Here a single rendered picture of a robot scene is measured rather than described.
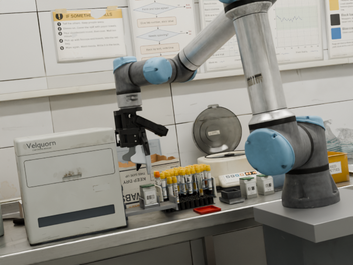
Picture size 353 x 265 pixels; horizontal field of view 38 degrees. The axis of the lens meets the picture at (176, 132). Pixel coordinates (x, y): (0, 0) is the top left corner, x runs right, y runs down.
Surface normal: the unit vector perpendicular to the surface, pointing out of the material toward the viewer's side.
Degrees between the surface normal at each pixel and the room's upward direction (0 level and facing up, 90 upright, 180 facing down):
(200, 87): 90
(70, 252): 90
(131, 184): 87
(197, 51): 109
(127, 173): 96
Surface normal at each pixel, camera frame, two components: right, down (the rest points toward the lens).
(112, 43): 0.37, 0.04
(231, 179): -0.04, -0.88
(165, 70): 0.75, -0.06
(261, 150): -0.61, 0.26
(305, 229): -0.94, 0.14
